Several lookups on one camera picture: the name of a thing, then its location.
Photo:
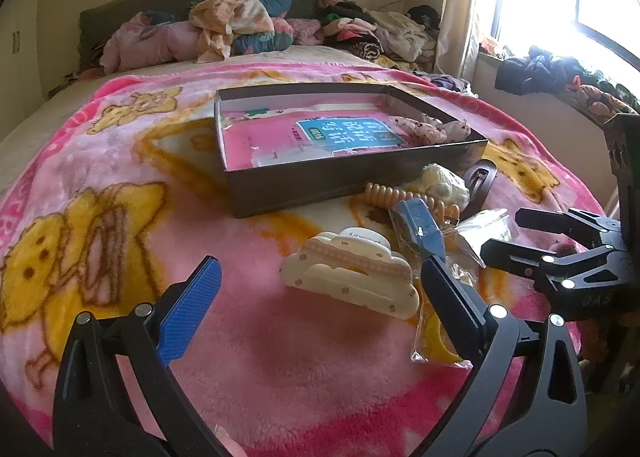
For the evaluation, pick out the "pile of mixed clothes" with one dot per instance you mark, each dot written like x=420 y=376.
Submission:
x=385 y=32

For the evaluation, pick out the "spotted fabric hair bow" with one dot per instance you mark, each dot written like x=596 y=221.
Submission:
x=425 y=129

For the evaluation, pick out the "cream hair accessory packet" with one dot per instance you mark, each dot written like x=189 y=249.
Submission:
x=445 y=184

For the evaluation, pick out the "pink clothing bundle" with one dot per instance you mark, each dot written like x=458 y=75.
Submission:
x=150 y=39

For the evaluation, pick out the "dark clothes on windowsill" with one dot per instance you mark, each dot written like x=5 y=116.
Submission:
x=540 y=67

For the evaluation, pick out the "orange and white floral cloth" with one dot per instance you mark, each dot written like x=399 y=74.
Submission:
x=225 y=17

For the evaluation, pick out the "cream wardrobe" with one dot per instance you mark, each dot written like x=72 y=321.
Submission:
x=20 y=52

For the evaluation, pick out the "small clear jewelry packet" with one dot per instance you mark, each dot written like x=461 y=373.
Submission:
x=482 y=232

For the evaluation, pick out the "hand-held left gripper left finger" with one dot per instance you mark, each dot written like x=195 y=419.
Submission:
x=192 y=309

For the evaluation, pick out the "brown oval hair clip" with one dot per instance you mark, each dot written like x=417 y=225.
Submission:
x=481 y=179

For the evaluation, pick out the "beige curtain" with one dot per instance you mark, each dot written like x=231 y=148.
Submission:
x=457 y=12

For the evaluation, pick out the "blue hair clip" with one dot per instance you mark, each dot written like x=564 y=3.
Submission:
x=425 y=227

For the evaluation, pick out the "yellow rings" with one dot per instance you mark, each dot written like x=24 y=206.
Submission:
x=440 y=348

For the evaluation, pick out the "purple clothing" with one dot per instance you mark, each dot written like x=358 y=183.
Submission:
x=452 y=83

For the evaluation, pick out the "dark cardboard box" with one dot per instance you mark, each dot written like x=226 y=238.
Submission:
x=325 y=182

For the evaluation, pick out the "cream cloud hair claw clip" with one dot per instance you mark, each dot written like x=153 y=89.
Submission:
x=345 y=277

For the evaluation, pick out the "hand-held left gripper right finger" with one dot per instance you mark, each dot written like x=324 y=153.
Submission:
x=450 y=299

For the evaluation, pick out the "pink printed blanket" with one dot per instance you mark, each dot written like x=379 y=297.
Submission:
x=260 y=377

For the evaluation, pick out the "pink pom-pom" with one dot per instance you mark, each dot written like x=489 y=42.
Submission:
x=562 y=250

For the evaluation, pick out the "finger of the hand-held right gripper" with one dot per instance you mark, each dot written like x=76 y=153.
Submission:
x=565 y=221
x=520 y=257

